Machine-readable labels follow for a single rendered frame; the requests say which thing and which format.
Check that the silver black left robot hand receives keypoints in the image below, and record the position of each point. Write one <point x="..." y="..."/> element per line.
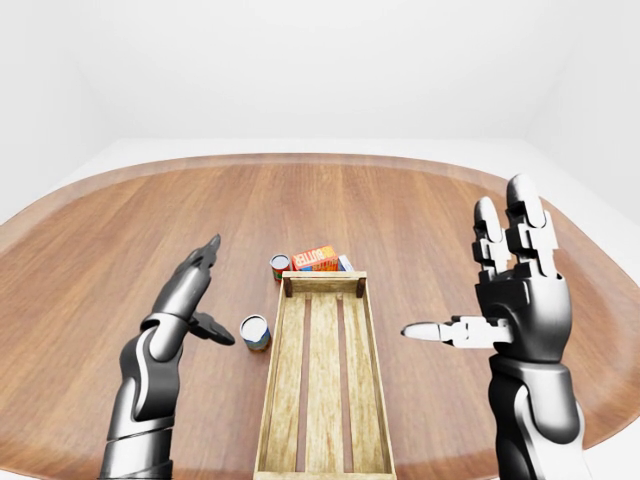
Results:
<point x="186" y="292"/>

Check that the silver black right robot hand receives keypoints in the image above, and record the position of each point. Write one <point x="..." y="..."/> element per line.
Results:
<point x="530" y="310"/>

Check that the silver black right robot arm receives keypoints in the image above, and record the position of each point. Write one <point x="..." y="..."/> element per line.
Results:
<point x="537" y="425"/>

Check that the blue and white soup tin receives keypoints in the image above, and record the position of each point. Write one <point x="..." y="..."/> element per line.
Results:
<point x="255" y="333"/>

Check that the wooden slat tray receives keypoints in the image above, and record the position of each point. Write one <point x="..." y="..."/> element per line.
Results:
<point x="325" y="380"/>

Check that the red tomato tin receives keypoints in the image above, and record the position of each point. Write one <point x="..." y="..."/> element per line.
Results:
<point x="279" y="267"/>

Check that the orange butter box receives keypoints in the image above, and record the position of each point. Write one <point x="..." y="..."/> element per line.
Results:
<point x="315" y="258"/>

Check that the blue and white box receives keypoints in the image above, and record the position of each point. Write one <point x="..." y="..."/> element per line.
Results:
<point x="346" y="263"/>

